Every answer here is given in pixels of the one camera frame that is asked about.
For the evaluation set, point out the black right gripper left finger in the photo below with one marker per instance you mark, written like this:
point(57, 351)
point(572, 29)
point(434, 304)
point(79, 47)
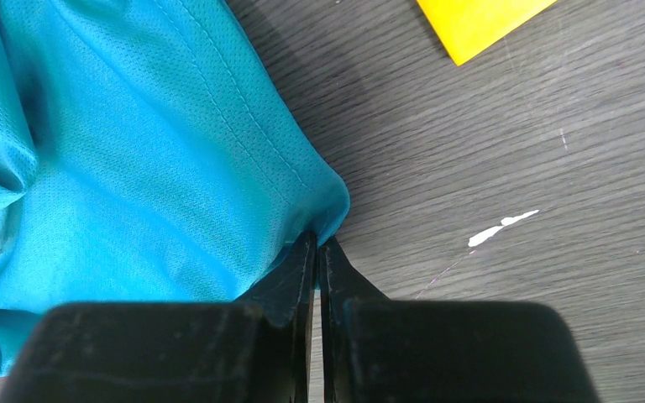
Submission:
point(253, 349)

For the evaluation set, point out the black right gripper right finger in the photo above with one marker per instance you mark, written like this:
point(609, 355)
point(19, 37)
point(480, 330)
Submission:
point(376, 349)

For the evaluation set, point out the turquoise t-shirt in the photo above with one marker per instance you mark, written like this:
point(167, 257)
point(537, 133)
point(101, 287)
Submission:
point(145, 155)

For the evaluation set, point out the yellow rectangular block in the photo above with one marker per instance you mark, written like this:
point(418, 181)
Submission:
point(468, 27)

